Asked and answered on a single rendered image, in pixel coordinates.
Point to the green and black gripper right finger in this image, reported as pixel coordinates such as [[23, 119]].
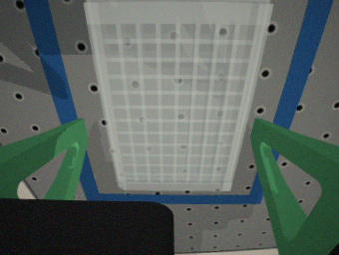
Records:
[[319, 234]]

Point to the white well plate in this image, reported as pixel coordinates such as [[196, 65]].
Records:
[[178, 107]]

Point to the blue tape outline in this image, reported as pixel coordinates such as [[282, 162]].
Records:
[[43, 30]]

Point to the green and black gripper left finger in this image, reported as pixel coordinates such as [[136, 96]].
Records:
[[20, 159]]

